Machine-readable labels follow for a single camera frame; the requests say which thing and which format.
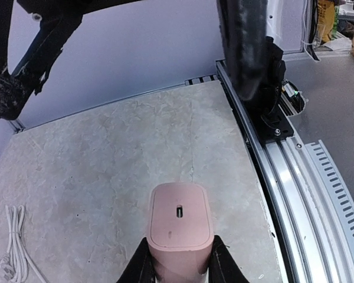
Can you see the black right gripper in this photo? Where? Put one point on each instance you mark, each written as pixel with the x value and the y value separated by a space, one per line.
pixel 34 68

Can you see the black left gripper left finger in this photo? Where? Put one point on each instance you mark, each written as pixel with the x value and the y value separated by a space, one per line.
pixel 140 267

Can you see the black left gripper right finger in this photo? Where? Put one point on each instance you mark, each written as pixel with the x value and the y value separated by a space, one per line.
pixel 222 268

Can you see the pink plug adapter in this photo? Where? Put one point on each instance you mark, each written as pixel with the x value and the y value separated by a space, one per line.
pixel 180 232

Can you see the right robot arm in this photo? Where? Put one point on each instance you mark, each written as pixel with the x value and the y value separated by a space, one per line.
pixel 58 58

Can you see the aluminium front rail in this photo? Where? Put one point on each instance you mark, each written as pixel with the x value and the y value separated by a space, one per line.
pixel 309 204

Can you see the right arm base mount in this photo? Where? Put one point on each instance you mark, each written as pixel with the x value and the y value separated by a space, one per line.
pixel 267 118

